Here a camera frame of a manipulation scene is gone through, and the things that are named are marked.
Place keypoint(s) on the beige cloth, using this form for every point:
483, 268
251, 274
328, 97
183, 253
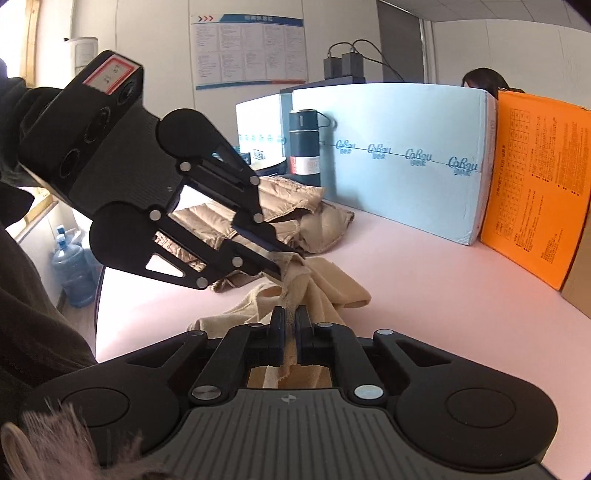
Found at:
323, 286

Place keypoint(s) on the wooden window frame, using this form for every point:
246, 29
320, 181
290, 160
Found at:
31, 41

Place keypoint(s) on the white appliance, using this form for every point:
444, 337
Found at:
83, 55

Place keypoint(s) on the furry sleeve cuff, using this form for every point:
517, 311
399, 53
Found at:
46, 443

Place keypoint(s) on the beige quilted jacket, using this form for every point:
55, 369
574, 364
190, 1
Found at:
318, 226

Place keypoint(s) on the large brown cardboard box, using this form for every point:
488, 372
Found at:
581, 281

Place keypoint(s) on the light blue taped box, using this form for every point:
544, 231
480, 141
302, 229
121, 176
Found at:
406, 184

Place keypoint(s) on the orange printed box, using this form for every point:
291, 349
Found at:
531, 184

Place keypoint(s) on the blue water jug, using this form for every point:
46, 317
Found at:
74, 277
87, 256

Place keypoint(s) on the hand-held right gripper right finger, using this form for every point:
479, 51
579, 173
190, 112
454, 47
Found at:
302, 337

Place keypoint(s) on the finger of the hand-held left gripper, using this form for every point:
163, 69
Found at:
247, 203
221, 265

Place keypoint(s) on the person's dark jacket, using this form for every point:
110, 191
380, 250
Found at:
27, 323

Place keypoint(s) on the black thermos bottle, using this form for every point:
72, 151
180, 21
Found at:
304, 143

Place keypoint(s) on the person's left forearm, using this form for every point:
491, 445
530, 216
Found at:
14, 115

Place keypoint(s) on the wall poster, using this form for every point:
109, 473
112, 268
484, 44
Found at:
249, 50

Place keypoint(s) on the dark grey door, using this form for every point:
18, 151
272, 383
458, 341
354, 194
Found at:
399, 41

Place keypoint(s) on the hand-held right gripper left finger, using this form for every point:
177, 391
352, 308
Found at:
279, 332

